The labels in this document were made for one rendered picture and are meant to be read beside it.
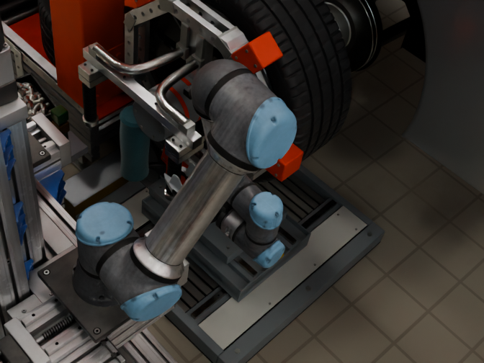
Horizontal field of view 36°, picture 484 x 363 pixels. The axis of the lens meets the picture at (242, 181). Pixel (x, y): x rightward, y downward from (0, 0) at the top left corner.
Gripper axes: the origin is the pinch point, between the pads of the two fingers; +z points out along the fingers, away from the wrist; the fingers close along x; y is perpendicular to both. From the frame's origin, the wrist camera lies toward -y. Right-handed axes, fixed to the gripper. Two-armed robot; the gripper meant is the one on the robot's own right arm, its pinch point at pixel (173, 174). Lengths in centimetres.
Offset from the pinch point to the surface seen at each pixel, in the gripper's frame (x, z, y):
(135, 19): -20.5, 39.5, 14.3
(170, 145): 1.4, 0.5, 11.7
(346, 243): -76, -20, -82
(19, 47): -23, 107, -44
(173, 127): -1.5, 2.7, 14.5
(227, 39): -21.5, 6.6, 28.9
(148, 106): -1.5, 11.9, 14.3
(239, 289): -23, -12, -66
